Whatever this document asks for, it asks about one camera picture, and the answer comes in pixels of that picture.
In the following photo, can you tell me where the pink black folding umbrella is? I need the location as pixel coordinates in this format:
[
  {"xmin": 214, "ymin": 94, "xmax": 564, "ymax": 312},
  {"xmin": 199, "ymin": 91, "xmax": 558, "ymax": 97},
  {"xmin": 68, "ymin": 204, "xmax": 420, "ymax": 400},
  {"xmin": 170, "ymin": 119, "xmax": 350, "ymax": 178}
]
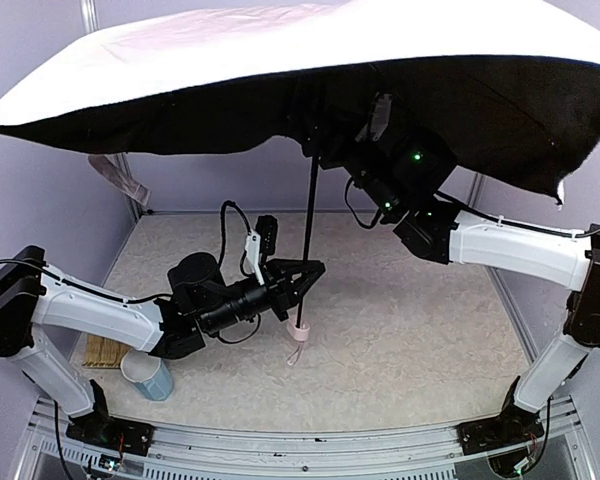
[{"xmin": 0, "ymin": 0, "xmax": 600, "ymax": 369}]

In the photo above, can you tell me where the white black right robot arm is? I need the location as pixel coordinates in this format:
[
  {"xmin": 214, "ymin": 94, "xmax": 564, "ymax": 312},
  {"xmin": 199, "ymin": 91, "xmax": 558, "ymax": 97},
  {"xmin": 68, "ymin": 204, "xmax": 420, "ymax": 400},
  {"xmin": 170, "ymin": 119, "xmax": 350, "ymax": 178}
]
[{"xmin": 345, "ymin": 120, "xmax": 600, "ymax": 430}]

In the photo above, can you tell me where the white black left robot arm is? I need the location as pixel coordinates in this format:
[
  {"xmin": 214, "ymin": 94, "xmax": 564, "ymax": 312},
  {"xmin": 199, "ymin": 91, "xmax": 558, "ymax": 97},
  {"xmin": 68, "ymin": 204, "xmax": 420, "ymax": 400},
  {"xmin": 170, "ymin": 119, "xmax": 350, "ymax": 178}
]
[{"xmin": 0, "ymin": 246, "xmax": 325, "ymax": 423}]

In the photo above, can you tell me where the light blue cup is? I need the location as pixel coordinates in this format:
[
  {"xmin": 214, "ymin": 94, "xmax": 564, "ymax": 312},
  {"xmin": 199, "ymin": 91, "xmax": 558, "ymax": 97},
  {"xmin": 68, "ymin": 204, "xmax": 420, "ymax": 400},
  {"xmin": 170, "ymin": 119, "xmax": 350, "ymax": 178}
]
[{"xmin": 120, "ymin": 350, "xmax": 174, "ymax": 401}]

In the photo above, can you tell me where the woven bamboo tray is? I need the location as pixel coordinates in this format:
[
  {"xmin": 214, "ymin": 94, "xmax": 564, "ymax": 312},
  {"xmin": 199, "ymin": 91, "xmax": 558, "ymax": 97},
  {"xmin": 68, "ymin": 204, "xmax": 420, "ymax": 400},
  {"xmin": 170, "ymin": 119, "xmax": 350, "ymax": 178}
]
[{"xmin": 82, "ymin": 335, "xmax": 130, "ymax": 369}]

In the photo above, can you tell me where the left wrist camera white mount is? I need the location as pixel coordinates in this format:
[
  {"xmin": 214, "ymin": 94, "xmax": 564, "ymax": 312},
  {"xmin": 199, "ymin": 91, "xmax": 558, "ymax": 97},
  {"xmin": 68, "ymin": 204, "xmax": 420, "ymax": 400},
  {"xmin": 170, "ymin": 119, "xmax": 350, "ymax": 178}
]
[{"xmin": 241, "ymin": 215, "xmax": 278, "ymax": 285}]

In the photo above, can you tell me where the right black camera cable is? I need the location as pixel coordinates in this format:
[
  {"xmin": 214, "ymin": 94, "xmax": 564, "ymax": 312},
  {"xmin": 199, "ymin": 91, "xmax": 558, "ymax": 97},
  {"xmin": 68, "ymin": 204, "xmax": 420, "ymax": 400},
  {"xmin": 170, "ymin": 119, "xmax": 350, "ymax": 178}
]
[{"xmin": 343, "ymin": 177, "xmax": 381, "ymax": 230}]

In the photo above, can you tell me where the black camera cable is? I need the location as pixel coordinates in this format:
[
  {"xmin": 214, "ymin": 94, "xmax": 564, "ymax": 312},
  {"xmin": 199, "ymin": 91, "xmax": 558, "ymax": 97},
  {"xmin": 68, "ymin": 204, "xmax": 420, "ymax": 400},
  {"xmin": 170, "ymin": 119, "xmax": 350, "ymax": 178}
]
[
  {"xmin": 343, "ymin": 177, "xmax": 381, "ymax": 230},
  {"xmin": 218, "ymin": 199, "xmax": 254, "ymax": 274}
]

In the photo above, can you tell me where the left black camera cable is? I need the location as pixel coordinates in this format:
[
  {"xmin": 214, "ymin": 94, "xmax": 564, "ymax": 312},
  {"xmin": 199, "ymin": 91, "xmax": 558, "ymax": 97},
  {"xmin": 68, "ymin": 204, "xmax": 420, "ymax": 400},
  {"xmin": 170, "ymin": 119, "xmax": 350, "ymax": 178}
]
[{"xmin": 218, "ymin": 199, "xmax": 254, "ymax": 274}]

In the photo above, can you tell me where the aluminium front rail frame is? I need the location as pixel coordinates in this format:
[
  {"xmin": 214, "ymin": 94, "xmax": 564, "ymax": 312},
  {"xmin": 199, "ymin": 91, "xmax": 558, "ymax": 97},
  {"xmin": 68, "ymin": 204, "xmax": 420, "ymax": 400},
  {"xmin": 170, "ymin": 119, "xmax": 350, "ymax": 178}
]
[{"xmin": 8, "ymin": 398, "xmax": 600, "ymax": 479}]

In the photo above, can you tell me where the right aluminium corner post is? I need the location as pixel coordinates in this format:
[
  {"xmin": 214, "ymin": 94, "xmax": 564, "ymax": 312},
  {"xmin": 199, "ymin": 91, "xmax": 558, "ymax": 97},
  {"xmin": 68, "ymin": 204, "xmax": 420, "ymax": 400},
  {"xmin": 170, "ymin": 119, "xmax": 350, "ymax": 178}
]
[{"xmin": 467, "ymin": 173, "xmax": 485, "ymax": 207}]

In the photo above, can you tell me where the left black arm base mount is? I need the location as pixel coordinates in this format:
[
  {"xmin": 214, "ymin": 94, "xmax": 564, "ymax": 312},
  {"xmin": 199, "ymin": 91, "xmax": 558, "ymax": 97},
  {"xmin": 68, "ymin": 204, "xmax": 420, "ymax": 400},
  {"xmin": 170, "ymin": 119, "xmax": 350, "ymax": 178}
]
[{"xmin": 66, "ymin": 380, "xmax": 154, "ymax": 457}]

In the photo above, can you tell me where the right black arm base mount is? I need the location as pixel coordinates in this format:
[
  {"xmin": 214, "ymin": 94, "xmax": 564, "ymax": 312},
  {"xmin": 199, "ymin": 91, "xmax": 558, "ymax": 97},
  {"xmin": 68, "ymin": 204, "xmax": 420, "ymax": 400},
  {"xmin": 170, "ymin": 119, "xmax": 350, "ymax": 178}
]
[{"xmin": 456, "ymin": 395, "xmax": 545, "ymax": 455}]

